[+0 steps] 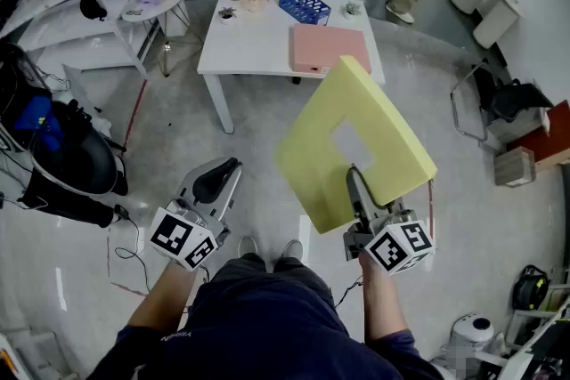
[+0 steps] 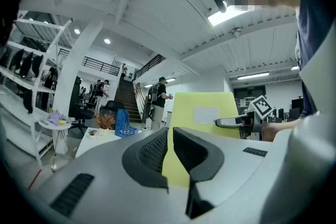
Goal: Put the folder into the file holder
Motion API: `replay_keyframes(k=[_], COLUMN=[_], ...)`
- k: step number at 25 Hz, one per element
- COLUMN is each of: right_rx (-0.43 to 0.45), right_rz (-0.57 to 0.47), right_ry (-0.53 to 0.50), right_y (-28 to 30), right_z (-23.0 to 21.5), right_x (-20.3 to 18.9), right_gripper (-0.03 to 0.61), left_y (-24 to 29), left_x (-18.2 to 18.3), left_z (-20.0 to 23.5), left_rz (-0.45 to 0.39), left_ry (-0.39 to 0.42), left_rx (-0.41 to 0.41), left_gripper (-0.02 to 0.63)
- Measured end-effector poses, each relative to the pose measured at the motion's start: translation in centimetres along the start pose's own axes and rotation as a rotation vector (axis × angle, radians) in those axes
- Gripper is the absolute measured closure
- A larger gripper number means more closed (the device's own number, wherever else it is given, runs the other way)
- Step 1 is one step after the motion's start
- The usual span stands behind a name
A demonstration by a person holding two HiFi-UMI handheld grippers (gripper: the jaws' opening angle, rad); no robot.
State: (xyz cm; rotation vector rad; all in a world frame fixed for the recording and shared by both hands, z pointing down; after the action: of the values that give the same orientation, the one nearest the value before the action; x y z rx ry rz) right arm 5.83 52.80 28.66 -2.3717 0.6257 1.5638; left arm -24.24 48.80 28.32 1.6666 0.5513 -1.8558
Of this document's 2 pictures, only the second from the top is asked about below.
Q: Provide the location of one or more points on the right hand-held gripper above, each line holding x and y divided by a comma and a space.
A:
260, 107

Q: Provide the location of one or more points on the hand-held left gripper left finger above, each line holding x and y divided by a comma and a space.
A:
136, 162

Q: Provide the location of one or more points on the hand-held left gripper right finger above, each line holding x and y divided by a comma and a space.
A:
210, 162

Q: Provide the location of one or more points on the blue file rack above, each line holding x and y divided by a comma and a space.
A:
126, 123

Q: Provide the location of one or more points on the yellow folder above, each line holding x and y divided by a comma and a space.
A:
183, 112

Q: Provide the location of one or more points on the person's right forearm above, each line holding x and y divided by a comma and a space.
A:
273, 131

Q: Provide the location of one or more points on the white metal shelf rack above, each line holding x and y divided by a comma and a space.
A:
15, 107

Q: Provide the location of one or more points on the long ceiling light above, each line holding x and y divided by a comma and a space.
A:
223, 17
253, 76

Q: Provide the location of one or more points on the orange artificial plant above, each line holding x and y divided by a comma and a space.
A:
105, 120

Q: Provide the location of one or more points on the small purple succulent plant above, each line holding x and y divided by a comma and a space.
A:
92, 133

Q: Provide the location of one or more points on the black mesh chair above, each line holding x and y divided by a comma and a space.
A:
113, 106

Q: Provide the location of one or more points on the wooden staircase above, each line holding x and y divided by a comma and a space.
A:
127, 99

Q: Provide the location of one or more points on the black oval backpack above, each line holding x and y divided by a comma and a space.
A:
152, 93

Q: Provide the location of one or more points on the black office chair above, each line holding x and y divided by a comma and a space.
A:
78, 110

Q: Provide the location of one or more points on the yellow banana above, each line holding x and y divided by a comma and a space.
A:
62, 122

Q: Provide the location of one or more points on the white round side table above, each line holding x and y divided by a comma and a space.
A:
52, 126

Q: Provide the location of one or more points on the black metal railing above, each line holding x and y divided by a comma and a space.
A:
149, 65
99, 65

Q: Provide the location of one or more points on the person's dark blue shirt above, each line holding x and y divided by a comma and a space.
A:
315, 21

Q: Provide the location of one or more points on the round ceiling light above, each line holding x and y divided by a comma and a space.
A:
107, 41
77, 31

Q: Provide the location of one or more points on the black bag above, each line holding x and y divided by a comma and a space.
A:
27, 101

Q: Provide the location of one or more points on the black head-mounted camera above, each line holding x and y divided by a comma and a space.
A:
219, 1

